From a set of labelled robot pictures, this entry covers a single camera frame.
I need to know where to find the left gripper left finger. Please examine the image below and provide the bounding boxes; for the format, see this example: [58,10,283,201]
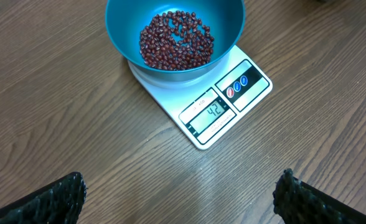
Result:
[0,172,87,224]

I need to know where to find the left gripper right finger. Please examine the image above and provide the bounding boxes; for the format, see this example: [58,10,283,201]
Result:
[273,169,366,224]

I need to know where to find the white digital kitchen scale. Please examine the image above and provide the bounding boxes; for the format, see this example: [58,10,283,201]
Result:
[129,46,273,150]

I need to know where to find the blue bowl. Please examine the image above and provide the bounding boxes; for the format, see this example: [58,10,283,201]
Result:
[105,0,246,82]

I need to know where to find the red beans in bowl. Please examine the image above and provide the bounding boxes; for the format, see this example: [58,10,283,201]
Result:
[139,11,215,71]

